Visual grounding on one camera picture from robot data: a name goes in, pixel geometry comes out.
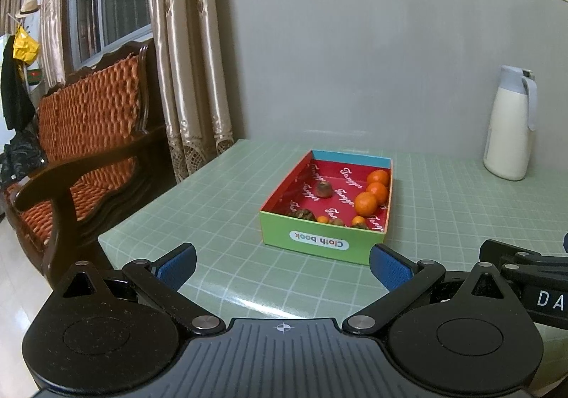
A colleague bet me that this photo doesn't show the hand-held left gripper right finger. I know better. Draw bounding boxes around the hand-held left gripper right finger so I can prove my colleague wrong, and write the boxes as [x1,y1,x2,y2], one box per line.
[343,244,515,335]

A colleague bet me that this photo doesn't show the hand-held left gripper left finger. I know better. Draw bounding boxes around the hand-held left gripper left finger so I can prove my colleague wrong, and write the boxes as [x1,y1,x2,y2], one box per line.
[51,242,225,335]

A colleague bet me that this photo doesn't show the large orange mandarin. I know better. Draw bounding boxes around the large orange mandarin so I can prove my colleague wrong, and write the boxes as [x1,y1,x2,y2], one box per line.
[354,192,379,217]

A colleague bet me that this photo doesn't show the colourful cardboard box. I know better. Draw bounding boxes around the colourful cardboard box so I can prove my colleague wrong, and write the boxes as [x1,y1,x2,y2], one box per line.
[260,149,395,266]

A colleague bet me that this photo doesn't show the green grid mat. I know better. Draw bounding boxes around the green grid mat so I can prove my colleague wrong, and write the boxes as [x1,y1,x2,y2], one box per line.
[98,138,568,394]

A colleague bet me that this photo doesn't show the cream thermos jug grey lid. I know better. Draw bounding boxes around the cream thermos jug grey lid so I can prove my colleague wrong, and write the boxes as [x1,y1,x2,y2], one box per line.
[483,65,539,181]

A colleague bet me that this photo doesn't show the wooden sofa orange cushions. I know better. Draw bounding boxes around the wooden sofa orange cushions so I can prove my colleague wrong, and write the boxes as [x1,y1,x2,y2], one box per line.
[4,38,178,288]

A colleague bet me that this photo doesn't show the dark bag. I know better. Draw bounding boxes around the dark bag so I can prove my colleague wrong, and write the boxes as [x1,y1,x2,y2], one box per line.
[0,127,49,186]

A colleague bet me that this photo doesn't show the black coat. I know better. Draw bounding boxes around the black coat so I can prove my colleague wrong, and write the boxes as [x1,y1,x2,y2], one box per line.
[0,36,36,132]

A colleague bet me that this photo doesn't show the yellow bag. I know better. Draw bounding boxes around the yellow bag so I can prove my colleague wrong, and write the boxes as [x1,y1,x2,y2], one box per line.
[12,23,40,66]

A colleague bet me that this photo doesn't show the straw hat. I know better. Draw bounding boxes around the straw hat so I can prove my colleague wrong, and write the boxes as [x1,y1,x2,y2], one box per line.
[15,0,42,19]

